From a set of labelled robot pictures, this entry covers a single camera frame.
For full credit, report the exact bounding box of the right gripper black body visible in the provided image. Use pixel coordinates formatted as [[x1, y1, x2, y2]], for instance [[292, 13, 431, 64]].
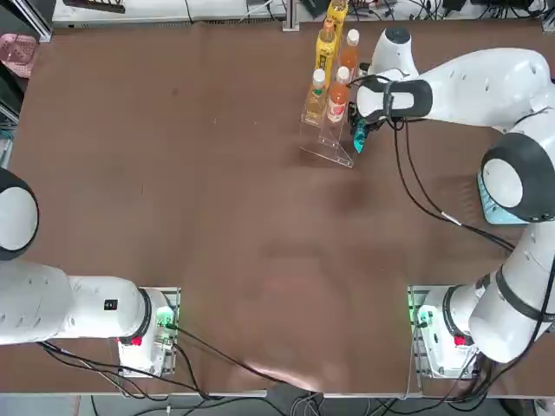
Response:
[[348, 101, 388, 132]]

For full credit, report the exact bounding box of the yellow label bottle orange cap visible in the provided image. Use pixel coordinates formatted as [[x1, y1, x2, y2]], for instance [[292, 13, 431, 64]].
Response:
[[314, 21, 341, 78], [325, 0, 349, 35]]

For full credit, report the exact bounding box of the teal potato chips bag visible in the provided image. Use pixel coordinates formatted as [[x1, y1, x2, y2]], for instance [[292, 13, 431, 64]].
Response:
[[351, 119, 370, 155]]

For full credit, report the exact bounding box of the pale yellow drink bottle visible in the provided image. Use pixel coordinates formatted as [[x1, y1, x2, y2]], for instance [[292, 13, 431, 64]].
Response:
[[304, 68, 328, 123]]

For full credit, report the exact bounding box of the aluminium frame post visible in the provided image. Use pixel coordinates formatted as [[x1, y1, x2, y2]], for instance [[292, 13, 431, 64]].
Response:
[[282, 0, 302, 33]]

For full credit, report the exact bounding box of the black table power cable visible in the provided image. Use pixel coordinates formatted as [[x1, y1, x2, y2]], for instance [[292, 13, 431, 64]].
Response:
[[172, 323, 307, 391]]

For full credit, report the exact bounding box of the clear acrylic tiered shelf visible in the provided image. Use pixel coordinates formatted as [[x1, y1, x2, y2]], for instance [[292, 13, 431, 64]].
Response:
[[299, 76, 369, 171]]

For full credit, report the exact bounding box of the light blue plastic basket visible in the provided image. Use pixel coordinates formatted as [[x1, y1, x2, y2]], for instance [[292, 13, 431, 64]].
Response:
[[475, 171, 529, 226]]

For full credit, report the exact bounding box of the orange juice bottle white cap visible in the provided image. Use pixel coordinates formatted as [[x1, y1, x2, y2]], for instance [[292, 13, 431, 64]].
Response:
[[325, 65, 352, 126], [338, 28, 362, 74]]

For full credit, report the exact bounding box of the pink plastic basket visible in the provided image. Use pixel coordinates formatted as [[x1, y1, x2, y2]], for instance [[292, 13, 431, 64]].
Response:
[[0, 33, 39, 80]]

